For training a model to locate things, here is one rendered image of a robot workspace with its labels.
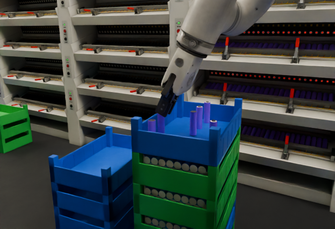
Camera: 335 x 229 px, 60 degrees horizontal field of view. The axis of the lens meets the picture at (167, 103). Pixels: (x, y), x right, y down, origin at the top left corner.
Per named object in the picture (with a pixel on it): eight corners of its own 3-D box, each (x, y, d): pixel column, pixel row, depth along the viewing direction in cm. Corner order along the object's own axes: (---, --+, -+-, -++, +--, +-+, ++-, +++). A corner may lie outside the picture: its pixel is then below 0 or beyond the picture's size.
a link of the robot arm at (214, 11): (201, 33, 70) (173, 24, 64) (227, -22, 65) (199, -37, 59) (225, 48, 65) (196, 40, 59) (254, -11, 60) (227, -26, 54)
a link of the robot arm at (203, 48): (209, 46, 59) (202, 58, 60) (219, 44, 67) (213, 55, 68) (174, 28, 61) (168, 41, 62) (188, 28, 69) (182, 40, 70)
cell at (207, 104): (208, 123, 85) (209, 102, 84) (202, 122, 86) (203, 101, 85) (210, 121, 87) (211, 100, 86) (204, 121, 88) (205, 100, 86)
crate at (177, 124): (217, 167, 59) (219, 130, 57) (130, 151, 67) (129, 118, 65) (241, 124, 86) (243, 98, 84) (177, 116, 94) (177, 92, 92)
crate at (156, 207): (214, 234, 63) (216, 201, 61) (132, 212, 71) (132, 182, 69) (238, 173, 90) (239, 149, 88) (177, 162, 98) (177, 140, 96)
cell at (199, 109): (201, 129, 80) (201, 107, 79) (194, 128, 81) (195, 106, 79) (203, 127, 82) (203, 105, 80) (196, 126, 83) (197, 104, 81)
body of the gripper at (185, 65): (202, 54, 60) (179, 100, 64) (214, 51, 69) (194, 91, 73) (171, 38, 61) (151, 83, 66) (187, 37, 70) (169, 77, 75)
